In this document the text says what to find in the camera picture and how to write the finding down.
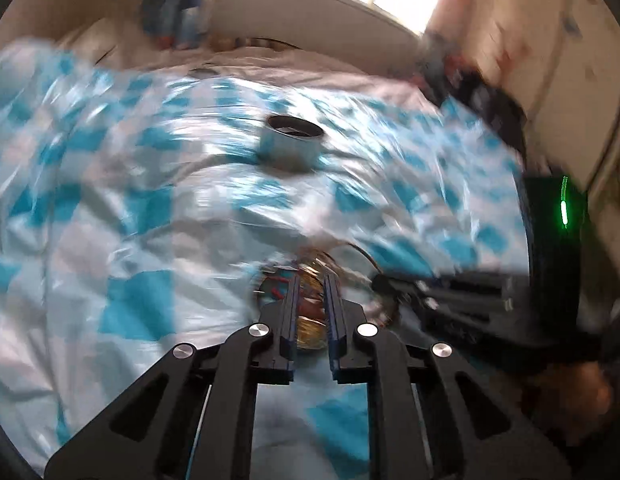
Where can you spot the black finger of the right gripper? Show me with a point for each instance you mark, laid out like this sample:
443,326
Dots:
481,300

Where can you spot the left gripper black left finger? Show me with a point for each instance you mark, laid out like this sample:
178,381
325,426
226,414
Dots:
190,415

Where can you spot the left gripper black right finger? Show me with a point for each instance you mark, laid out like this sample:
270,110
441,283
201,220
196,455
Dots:
431,414

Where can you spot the dark patterned bangle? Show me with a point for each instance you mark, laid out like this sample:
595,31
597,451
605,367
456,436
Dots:
273,283

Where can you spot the blue white checkered plastic sheet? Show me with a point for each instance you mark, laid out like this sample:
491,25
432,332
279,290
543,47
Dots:
135,214

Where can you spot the silver metal tin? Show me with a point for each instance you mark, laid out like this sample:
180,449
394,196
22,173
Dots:
290,143

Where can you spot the black clothes pile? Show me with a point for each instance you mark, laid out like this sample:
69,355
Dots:
444,73

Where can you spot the tree decorated wardrobe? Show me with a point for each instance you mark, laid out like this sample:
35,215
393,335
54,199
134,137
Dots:
560,60

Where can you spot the white bed sheet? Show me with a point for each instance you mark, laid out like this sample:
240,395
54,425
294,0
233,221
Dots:
122,46

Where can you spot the striped cushion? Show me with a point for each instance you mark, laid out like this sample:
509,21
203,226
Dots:
222,43

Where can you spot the round tin lid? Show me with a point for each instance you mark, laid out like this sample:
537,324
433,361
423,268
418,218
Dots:
202,73

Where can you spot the white headboard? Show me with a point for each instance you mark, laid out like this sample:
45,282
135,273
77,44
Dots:
343,29

